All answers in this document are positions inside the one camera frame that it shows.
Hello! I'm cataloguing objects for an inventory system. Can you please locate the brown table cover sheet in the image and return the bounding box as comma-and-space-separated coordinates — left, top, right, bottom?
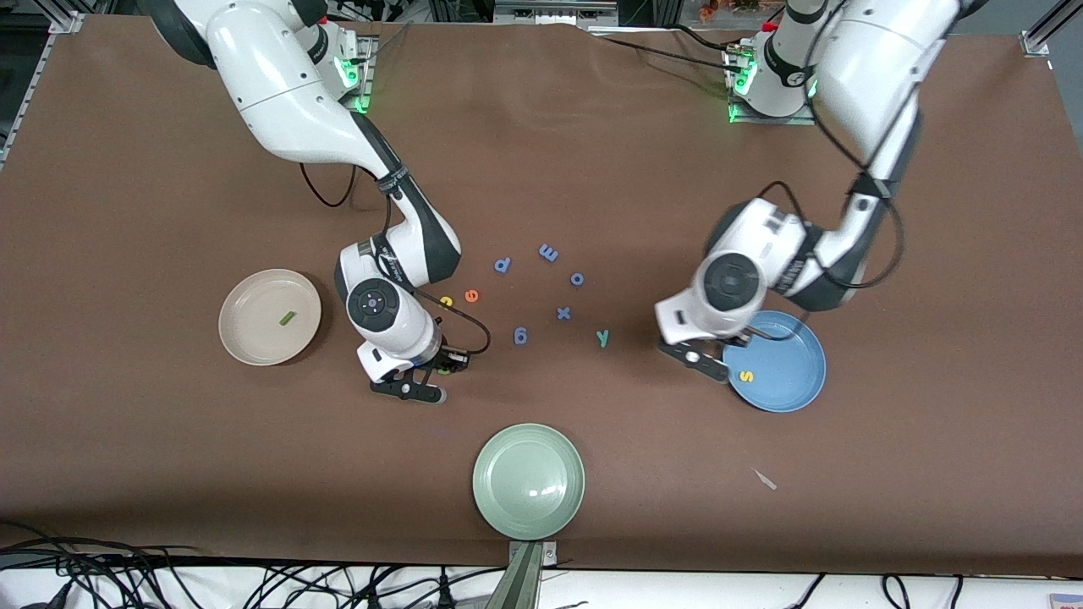
0, 13, 1083, 580

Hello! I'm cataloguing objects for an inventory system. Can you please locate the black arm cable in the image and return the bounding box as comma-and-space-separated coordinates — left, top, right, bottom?
298, 161, 493, 356
757, 25, 906, 293

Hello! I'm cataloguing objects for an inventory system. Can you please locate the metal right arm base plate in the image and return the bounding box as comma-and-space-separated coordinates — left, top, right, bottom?
334, 32, 379, 116

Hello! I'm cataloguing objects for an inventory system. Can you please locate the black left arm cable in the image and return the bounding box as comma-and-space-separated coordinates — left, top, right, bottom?
757, 25, 906, 293

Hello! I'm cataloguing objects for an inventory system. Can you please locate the beige round plate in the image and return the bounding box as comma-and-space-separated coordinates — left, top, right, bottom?
218, 269, 323, 366

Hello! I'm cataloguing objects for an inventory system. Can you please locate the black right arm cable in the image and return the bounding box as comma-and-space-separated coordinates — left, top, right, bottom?
298, 161, 493, 356

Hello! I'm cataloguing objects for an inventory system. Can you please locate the grey metal camera post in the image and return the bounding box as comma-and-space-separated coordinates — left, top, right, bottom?
508, 541, 558, 609

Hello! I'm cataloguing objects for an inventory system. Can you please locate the black cable behind table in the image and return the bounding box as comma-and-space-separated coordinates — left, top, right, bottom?
584, 25, 739, 75

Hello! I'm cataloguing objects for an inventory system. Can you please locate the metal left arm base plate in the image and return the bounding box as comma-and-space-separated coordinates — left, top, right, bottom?
724, 38, 820, 128

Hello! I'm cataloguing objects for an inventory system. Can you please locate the blue round plate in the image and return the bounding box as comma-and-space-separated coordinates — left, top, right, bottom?
722, 310, 827, 414

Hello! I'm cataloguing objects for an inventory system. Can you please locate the light green round plate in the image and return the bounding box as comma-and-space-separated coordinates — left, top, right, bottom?
472, 423, 586, 541

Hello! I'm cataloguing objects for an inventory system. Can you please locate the dark background frame rack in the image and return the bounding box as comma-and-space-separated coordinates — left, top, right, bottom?
427, 0, 678, 28

